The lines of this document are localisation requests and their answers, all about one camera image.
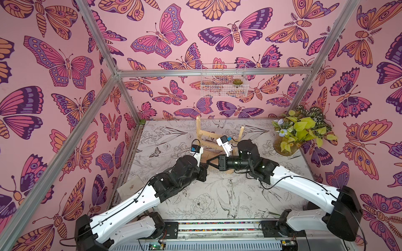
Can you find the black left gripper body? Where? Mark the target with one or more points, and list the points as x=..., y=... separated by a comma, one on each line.
x=200, y=175

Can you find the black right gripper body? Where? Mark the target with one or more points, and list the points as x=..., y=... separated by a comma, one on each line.
x=222, y=162

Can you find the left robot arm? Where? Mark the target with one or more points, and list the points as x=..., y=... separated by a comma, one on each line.
x=116, y=227

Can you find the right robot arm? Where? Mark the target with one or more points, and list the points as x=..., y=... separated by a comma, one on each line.
x=338, y=209

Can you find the wooden jewelry display stand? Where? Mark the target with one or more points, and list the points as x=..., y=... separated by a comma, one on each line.
x=208, y=139

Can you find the grey paper card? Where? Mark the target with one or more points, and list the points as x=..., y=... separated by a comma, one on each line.
x=130, y=187

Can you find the small succulent in basket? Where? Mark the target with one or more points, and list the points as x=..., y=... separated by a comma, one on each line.
x=237, y=82

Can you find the potted green plant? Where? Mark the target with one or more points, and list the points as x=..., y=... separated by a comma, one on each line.
x=300, y=126

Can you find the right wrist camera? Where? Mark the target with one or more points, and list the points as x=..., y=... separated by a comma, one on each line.
x=224, y=142

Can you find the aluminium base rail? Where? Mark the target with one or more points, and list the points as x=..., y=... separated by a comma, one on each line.
x=220, y=235

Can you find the white wire basket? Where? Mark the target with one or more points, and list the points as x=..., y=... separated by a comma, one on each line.
x=217, y=82

